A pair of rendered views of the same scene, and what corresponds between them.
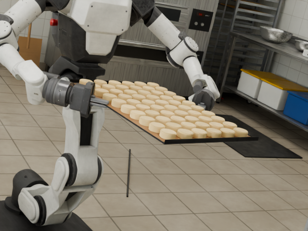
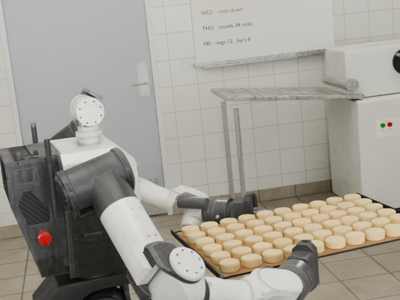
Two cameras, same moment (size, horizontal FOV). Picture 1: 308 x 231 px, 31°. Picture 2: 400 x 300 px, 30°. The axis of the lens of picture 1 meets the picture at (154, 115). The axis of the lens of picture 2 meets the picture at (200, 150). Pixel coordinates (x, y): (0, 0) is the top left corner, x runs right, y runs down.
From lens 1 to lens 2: 232 cm
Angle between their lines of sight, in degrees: 66
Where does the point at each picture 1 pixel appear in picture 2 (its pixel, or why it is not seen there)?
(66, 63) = (87, 287)
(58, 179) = not seen: outside the picture
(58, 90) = (309, 275)
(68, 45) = (111, 250)
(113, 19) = not seen: hidden behind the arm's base
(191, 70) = (158, 192)
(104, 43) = not seen: hidden behind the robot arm
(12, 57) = (237, 286)
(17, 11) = (152, 227)
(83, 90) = (312, 255)
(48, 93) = (306, 288)
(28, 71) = (284, 280)
